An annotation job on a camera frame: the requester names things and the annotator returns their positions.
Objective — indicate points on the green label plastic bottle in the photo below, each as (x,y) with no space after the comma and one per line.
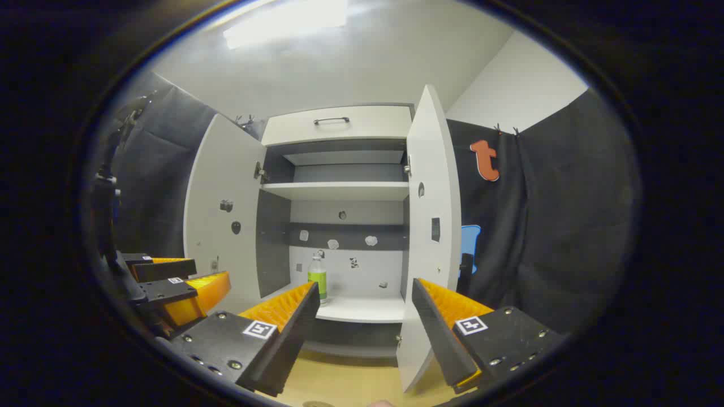
(318,280)

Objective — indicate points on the white cabinet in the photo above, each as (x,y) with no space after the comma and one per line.
(339,158)

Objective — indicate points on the black backdrop cloth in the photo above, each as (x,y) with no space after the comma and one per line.
(565,226)

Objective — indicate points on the metal door hinge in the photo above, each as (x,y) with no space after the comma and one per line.
(260,171)
(407,167)

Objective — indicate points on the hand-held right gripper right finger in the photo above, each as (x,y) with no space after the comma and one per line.
(438,339)

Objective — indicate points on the white cabinet shelf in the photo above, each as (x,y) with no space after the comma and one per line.
(339,191)

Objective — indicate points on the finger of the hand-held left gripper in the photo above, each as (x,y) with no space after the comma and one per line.
(169,291)
(164,270)

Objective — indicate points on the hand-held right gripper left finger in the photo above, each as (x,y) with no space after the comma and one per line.
(294,339)

